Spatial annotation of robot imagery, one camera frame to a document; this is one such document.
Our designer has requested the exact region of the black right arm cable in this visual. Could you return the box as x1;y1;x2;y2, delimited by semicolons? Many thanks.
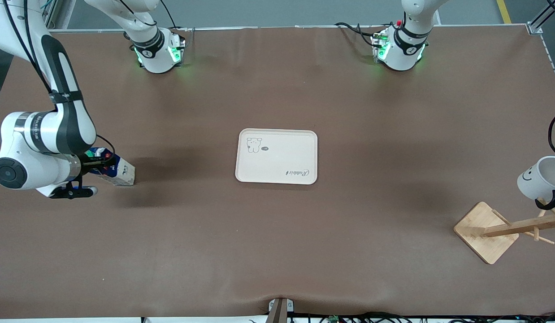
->
3;0;117;157

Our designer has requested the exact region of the blue white milk carton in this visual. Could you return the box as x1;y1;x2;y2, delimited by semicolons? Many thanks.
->
86;147;136;187

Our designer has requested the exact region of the black left base cable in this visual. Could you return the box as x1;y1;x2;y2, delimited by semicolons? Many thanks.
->
335;22;382;48

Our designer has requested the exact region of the wooden cup rack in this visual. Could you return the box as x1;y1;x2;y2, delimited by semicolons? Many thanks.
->
453;198;555;265

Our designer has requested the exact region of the brown table cover mat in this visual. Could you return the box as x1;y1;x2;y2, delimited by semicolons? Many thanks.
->
0;25;555;319

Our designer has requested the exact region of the metal table edge bracket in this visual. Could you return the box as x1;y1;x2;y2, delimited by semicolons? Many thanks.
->
268;298;295;323

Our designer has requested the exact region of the black base cable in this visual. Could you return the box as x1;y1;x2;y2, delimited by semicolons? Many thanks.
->
159;0;178;29
335;22;382;48

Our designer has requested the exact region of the white smiley cup black handle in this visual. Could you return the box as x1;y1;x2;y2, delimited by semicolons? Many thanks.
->
517;156;555;211

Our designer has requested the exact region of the cream rabbit print tray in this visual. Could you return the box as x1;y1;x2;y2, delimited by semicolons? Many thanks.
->
235;128;318;185

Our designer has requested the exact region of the black right base cable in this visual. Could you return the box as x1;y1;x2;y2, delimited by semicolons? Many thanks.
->
159;0;178;29

